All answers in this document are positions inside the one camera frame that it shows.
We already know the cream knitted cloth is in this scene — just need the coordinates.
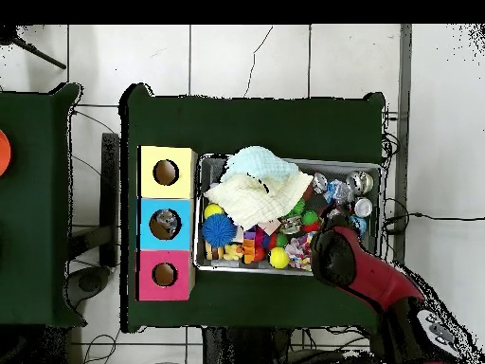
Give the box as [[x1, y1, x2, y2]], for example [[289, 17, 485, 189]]
[[204, 171, 314, 230]]

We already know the mint knitted cloth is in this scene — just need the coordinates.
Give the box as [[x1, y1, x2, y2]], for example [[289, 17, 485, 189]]
[[221, 145, 300, 183]]

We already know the polka dot cloth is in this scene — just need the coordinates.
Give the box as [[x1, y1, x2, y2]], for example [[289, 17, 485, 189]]
[[284, 231, 317, 272]]

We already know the crushed red silver can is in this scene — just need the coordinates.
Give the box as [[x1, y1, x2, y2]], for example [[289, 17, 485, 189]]
[[312, 172, 330, 194]]

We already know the wooden box with three holes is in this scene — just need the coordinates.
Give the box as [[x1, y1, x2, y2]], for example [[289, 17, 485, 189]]
[[135, 145, 198, 302]]

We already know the large blue koosh ball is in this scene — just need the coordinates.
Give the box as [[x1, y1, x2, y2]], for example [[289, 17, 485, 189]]
[[201, 213, 238, 248]]

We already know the yellow tennis ball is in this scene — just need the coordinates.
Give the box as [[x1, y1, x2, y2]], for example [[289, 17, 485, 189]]
[[269, 246, 291, 270]]

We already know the crushed black silver can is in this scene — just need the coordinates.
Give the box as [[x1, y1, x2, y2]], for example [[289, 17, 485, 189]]
[[353, 197, 374, 219]]

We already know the black upright panel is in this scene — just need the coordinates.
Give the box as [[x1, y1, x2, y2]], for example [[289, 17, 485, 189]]
[[99, 132, 121, 268]]

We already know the dark green side tablecloth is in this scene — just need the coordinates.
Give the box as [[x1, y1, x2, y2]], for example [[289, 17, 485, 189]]
[[0, 82, 87, 329]]

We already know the orange bowl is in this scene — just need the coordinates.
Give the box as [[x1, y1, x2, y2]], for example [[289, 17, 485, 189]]
[[0, 128, 12, 178]]

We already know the black tripod leg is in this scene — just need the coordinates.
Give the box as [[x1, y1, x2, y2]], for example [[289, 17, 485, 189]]
[[10, 35, 67, 70]]

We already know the wire mesh bin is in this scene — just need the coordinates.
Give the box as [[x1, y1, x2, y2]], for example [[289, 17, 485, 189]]
[[192, 153, 384, 281]]

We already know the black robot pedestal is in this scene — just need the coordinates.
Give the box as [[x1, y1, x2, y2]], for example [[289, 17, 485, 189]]
[[202, 326, 293, 364]]

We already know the black power cable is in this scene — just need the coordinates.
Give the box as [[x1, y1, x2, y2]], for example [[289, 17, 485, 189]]
[[382, 211, 485, 233]]

